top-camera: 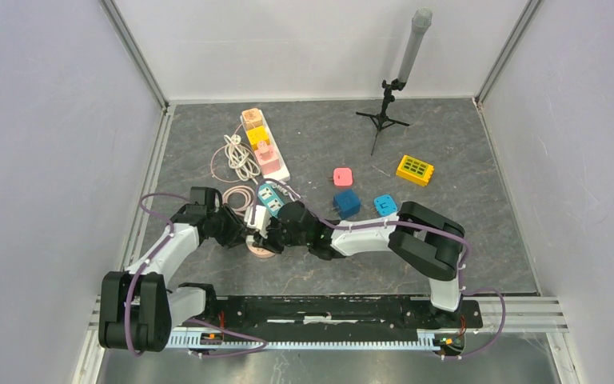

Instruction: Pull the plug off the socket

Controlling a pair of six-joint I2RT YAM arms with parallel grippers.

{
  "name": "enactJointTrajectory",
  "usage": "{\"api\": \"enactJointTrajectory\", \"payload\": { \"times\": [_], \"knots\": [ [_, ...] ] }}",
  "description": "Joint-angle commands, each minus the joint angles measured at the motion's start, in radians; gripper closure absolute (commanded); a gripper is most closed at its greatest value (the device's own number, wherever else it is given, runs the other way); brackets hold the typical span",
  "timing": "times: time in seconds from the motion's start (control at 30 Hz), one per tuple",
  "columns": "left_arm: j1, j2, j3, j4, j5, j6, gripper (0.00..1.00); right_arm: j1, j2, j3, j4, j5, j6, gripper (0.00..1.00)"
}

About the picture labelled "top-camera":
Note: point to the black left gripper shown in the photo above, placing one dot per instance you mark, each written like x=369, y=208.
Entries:
x=237, y=228

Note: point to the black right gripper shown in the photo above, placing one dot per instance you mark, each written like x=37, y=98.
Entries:
x=268, y=243

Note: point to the round pink socket hub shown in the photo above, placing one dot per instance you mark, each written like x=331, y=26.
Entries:
x=257, y=251

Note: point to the teal power strip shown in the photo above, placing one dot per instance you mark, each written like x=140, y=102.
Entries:
x=270, y=199

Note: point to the dark blue cube socket adapter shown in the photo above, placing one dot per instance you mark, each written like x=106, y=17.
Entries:
x=346, y=204

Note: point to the pink plug adapter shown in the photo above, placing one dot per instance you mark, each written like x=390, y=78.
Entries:
x=342, y=177

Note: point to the light blue plug adapter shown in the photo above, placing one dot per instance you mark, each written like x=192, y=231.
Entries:
x=385, y=205

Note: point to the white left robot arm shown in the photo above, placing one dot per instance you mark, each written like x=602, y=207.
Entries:
x=137, y=310

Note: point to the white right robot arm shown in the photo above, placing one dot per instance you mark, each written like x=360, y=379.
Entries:
x=430, y=243

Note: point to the pink cube socket adapter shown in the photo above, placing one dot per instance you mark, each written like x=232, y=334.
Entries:
x=270, y=167

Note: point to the light pink charger plug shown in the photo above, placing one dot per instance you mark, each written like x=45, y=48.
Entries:
x=264, y=154

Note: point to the yellow cube socket adapter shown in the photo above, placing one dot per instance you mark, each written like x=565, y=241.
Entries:
x=256, y=136

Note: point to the tan cube socket adapter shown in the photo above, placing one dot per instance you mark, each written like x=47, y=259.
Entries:
x=252, y=118

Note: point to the white long power strip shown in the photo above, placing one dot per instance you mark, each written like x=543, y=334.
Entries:
x=283, y=174

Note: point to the yellow toy brick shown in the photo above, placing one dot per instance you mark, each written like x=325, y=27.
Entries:
x=415, y=170

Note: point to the black mini tripod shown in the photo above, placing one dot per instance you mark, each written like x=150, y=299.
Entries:
x=381, y=120

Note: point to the grey microphone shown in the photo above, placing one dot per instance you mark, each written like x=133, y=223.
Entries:
x=420, y=23

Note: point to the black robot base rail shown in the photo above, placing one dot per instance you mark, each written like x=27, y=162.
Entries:
x=338, y=318

